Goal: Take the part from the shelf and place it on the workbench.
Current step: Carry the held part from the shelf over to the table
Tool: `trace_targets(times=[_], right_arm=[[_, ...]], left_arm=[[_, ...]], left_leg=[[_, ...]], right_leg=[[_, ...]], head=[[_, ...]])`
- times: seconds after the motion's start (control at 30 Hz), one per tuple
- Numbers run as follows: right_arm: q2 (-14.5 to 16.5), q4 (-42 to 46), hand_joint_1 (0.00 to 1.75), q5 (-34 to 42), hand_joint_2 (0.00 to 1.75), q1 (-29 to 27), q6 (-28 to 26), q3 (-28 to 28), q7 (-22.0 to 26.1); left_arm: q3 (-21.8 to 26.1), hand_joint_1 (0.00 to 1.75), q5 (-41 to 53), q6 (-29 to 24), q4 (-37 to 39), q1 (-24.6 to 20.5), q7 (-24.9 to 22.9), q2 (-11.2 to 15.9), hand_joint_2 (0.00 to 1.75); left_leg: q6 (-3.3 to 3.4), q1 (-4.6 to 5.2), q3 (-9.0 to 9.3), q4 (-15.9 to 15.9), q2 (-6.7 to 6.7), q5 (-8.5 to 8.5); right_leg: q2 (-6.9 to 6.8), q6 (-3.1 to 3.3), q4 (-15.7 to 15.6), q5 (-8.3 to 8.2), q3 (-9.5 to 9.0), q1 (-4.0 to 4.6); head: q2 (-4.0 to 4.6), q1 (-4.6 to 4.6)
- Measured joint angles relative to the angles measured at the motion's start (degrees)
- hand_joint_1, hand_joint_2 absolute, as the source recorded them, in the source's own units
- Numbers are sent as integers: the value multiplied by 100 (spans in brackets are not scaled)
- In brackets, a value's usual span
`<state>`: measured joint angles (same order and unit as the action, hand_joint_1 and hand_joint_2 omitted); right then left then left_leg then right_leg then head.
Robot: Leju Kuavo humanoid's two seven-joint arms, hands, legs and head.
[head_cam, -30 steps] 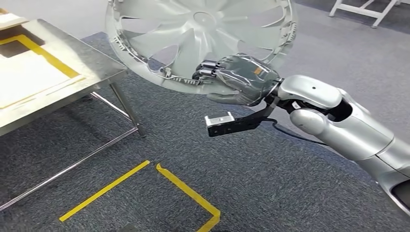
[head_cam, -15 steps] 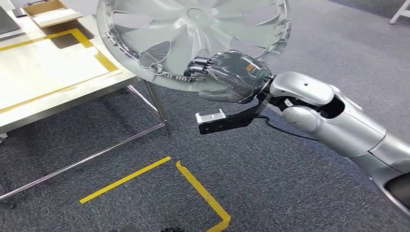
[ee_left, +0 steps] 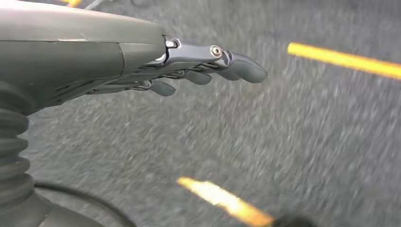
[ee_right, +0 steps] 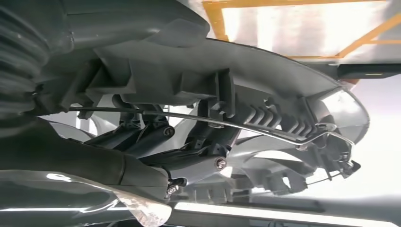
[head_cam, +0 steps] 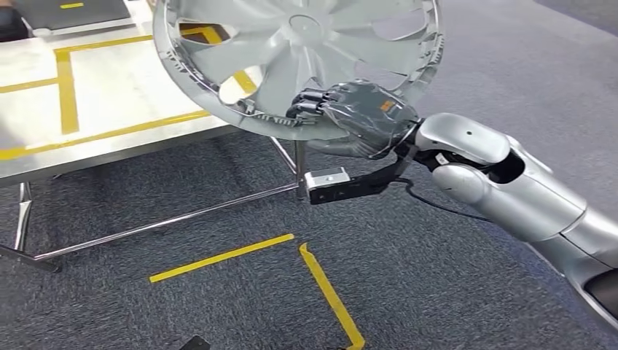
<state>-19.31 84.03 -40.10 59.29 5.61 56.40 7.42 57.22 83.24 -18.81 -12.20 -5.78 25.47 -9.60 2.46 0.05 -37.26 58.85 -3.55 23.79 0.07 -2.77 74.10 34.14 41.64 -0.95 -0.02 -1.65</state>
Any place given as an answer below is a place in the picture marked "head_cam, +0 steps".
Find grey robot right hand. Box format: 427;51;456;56
286;81;421;160

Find silver wheel hubcap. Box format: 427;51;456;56
152;0;445;142

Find steel workbench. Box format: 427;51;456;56
0;0;310;274

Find black robot left foot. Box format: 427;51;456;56
179;335;212;350

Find grey laptop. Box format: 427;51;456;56
14;0;132;31

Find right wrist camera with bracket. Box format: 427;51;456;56
304;166;411;206

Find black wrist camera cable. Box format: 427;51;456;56
396;177;493;223

